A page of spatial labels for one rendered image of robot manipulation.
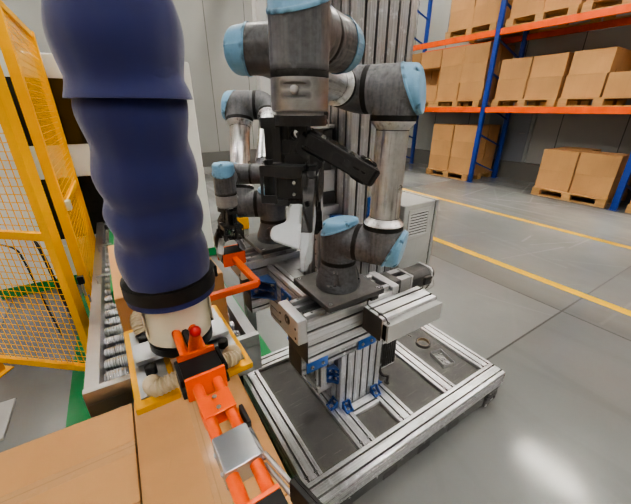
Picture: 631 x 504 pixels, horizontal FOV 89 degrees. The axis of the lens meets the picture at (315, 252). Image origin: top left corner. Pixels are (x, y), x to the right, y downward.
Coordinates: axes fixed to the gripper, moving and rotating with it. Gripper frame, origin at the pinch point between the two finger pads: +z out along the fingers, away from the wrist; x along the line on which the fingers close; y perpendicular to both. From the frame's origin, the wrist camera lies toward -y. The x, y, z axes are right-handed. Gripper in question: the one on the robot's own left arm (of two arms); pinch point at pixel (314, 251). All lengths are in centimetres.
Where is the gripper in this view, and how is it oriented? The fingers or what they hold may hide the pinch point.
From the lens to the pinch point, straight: 51.2
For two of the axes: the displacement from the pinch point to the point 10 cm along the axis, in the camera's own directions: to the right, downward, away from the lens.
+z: 0.0, 9.1, 4.1
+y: -9.9, -0.6, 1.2
